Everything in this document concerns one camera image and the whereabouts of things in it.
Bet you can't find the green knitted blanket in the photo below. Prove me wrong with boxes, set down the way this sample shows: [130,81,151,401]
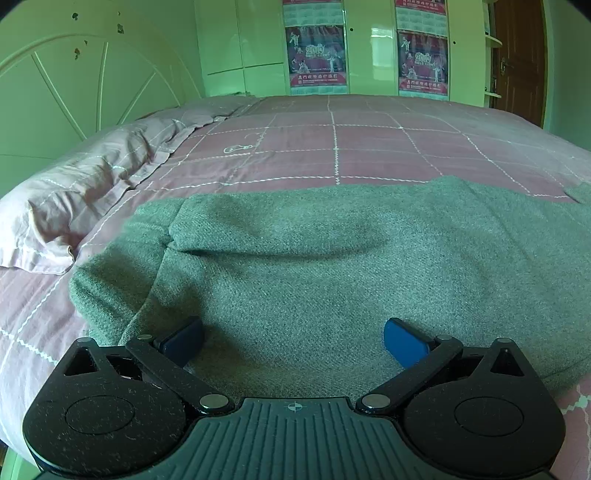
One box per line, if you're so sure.
[68,175,591,407]

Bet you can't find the pink checked bedspread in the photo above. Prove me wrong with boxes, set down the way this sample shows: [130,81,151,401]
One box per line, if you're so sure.
[0,95,591,480]

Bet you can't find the pale glossy wardrobe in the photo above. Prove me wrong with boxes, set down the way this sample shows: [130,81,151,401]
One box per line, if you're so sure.
[194,0,491,108]

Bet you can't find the wall calendar poster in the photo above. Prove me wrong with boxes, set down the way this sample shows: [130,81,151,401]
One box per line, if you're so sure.
[281,0,345,27]
[284,24,350,97]
[397,29,450,101]
[394,0,450,32]

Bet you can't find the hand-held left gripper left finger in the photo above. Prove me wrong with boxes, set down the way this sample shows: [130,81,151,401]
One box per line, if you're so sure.
[58,316,234,415]

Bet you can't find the rounded corner shelf unit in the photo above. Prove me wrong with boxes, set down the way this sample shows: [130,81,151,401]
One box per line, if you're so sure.
[482,0,504,99]

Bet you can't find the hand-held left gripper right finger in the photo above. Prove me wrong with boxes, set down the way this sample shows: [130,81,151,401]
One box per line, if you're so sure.
[355,318,532,415]

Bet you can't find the pale curved headboard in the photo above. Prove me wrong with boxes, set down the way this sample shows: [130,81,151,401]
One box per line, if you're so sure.
[0,32,205,195]

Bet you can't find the brown wooden door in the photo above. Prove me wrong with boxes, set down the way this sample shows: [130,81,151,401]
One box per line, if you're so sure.
[491,0,549,128]

